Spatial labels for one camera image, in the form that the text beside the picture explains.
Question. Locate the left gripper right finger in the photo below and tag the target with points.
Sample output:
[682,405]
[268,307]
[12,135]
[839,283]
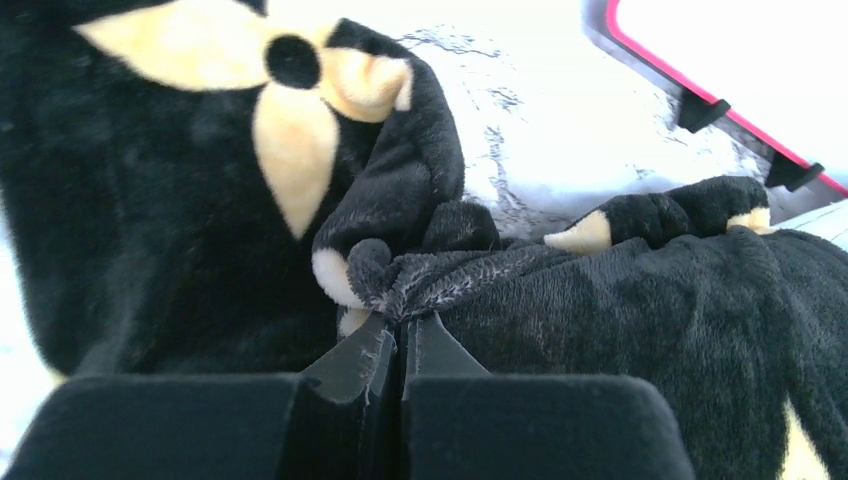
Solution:
[461,421]

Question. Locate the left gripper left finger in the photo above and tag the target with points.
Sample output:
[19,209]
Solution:
[321,423]

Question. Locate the black floral plush pillowcase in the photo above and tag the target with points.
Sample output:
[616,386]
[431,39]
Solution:
[236,187]

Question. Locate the white pillow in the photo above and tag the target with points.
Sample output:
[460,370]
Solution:
[829,222]

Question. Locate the pink framed whiteboard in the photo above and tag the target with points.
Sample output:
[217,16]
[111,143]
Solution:
[781,66]

